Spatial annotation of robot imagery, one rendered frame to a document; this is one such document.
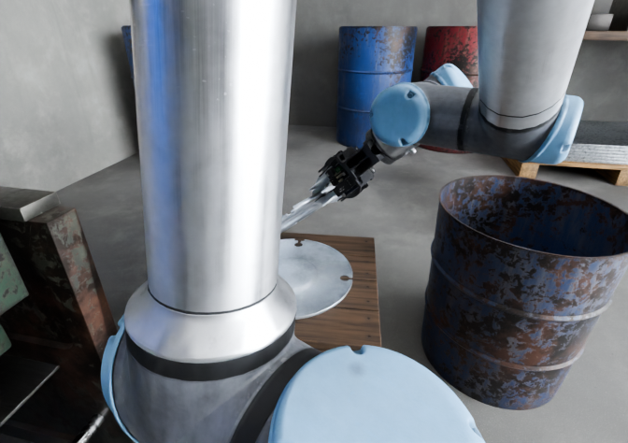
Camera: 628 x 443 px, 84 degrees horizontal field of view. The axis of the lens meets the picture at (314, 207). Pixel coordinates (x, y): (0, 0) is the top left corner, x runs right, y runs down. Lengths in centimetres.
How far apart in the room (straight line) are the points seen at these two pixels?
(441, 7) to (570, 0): 315
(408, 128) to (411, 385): 30
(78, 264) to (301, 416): 51
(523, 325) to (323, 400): 74
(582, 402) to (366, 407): 106
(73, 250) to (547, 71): 63
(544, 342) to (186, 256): 86
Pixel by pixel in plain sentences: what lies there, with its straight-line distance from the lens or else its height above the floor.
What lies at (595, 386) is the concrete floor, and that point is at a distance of 131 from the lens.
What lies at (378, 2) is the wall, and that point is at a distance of 343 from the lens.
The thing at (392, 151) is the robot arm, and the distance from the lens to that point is 59.
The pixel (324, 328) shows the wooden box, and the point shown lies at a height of 35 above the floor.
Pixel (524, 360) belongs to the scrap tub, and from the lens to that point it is 100.
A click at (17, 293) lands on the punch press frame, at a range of 69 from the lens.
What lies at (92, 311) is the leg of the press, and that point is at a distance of 71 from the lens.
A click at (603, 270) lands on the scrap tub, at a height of 45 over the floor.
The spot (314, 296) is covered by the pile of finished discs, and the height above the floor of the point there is 35.
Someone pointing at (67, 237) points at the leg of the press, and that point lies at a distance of 64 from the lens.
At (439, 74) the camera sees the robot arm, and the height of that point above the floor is 80.
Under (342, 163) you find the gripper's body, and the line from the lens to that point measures 61.
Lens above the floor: 86
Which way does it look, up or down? 27 degrees down
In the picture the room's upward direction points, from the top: straight up
